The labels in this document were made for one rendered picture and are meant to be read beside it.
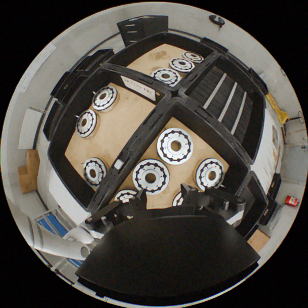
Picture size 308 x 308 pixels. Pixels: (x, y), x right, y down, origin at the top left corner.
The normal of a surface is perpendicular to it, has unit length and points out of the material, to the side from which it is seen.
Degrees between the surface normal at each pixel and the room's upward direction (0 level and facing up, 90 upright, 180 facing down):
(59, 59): 90
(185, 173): 0
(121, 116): 0
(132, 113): 0
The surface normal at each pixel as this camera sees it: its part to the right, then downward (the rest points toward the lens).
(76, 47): 0.85, 0.52
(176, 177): -0.05, 0.00
